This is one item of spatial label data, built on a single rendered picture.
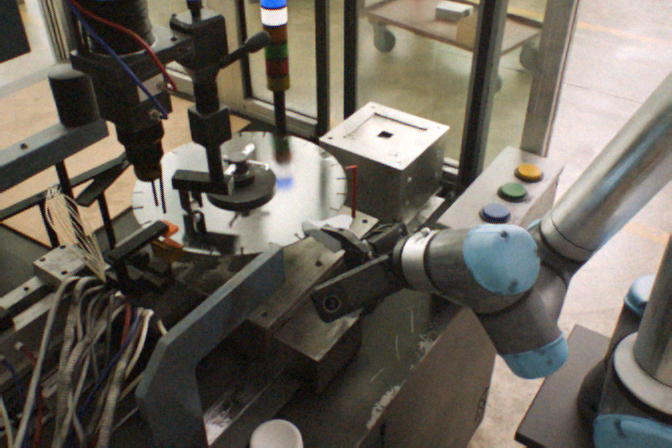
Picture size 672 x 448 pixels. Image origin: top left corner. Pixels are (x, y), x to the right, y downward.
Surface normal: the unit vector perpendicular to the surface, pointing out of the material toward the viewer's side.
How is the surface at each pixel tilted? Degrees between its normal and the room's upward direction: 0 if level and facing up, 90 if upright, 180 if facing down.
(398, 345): 0
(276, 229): 0
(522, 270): 56
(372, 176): 90
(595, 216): 88
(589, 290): 0
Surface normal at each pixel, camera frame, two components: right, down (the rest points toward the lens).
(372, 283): 0.13, 0.08
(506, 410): 0.00, -0.81
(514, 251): 0.59, -0.10
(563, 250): -0.51, 0.49
